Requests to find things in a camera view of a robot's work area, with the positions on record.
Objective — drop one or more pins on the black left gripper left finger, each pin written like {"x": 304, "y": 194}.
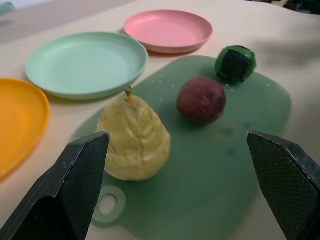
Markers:
{"x": 65, "y": 190}

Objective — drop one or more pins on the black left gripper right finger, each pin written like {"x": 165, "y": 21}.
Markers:
{"x": 287, "y": 185}

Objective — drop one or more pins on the orange plate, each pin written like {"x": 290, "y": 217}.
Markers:
{"x": 17, "y": 120}

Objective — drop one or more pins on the dark red round fruit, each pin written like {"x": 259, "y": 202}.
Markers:
{"x": 201, "y": 100}

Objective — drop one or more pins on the light green plate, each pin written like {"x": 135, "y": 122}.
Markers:
{"x": 85, "y": 65}

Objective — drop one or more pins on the pink plate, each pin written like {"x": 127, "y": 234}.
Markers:
{"x": 167, "y": 31}

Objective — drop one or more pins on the yellow pear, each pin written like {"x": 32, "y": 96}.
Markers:
{"x": 135, "y": 140}

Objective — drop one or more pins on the green cutting board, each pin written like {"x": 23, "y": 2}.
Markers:
{"x": 200, "y": 162}

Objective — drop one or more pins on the green striped watermelon ball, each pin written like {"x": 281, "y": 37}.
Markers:
{"x": 236, "y": 65}

